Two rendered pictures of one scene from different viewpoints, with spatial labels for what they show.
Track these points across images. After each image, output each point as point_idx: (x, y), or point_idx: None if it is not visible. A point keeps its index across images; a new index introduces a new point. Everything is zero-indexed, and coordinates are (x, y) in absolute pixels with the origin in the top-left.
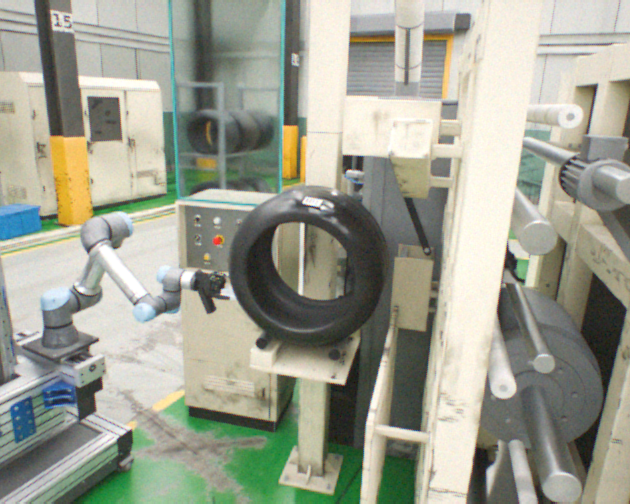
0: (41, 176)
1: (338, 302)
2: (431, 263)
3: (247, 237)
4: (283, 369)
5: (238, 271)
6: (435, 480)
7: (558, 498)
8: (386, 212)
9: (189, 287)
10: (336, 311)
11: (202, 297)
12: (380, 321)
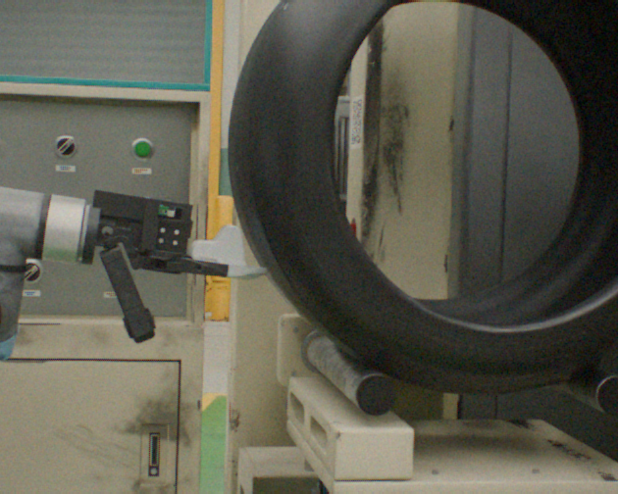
0: None
1: (507, 294)
2: None
3: (345, 19)
4: (448, 479)
5: (310, 139)
6: None
7: None
8: (518, 87)
9: (78, 244)
10: (503, 322)
11: (121, 280)
12: (511, 413)
